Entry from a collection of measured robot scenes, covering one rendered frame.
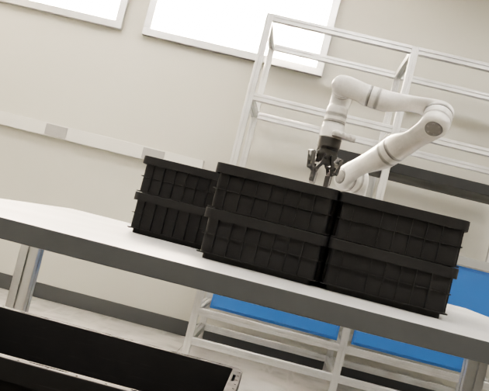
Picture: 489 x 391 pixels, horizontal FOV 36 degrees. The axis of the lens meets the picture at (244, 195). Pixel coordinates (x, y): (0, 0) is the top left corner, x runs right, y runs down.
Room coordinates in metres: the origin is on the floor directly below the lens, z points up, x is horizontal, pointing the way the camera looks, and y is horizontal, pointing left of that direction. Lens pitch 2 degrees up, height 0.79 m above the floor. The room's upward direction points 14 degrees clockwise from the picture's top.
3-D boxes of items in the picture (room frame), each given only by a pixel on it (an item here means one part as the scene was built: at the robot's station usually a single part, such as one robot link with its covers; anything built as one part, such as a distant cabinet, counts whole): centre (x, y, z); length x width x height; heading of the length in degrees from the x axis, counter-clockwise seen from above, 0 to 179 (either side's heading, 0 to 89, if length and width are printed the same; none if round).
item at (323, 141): (2.45, -0.22, 1.10); 0.08 x 0.08 x 0.09
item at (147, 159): (2.41, 0.14, 0.92); 0.40 x 0.30 x 0.02; 171
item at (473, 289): (4.17, -1.12, 0.60); 0.72 x 0.03 x 0.56; 86
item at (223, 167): (1.97, -0.10, 0.92); 0.40 x 0.30 x 0.02; 171
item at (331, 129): (2.43, -0.23, 1.17); 0.11 x 0.09 x 0.06; 36
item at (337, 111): (2.45, -0.23, 1.27); 0.09 x 0.07 x 0.15; 169
